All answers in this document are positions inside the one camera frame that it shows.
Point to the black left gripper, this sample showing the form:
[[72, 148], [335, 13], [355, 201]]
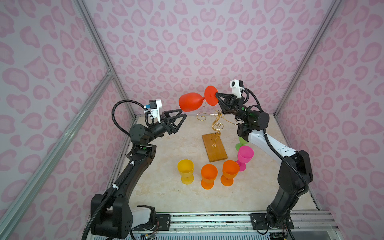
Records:
[[169, 128]]

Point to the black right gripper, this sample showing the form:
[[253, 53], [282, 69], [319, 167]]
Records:
[[230, 107]]

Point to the red wine glass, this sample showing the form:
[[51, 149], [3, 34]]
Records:
[[193, 101]]

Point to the green wine glass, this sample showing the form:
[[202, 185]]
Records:
[[242, 142]]

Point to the yellow wine glass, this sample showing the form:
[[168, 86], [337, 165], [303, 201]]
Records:
[[186, 170]]

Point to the pink wine glass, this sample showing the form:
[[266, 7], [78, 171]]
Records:
[[245, 155]]

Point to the orange back wine glass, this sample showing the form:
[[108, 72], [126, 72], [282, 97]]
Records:
[[209, 174]]

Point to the orange wine glass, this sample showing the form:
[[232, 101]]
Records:
[[230, 171], [209, 174]]

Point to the orange front wine glass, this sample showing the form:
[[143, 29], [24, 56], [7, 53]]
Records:
[[230, 171]]

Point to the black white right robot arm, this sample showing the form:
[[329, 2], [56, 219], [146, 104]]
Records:
[[295, 173]]

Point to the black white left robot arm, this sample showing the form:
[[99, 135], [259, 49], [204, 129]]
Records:
[[111, 215]]

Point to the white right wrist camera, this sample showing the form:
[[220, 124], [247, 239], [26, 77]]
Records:
[[237, 86]]

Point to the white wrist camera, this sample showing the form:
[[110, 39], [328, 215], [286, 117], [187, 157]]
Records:
[[237, 86], [153, 109]]

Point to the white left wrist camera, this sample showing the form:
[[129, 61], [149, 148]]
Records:
[[153, 109]]

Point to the gold wire wine glass rack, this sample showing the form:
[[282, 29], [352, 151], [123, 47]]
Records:
[[212, 142]]

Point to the aluminium frame left post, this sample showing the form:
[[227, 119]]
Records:
[[91, 27]]

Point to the aluminium frame post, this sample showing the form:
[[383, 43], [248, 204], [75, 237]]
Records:
[[314, 44], [91, 27]]

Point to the aluminium frame right post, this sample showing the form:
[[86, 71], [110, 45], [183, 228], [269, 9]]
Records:
[[314, 44]]

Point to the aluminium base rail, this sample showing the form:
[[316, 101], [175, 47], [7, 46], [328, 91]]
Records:
[[301, 225]]

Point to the aluminium frame left strut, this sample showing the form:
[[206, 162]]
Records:
[[21, 204]]

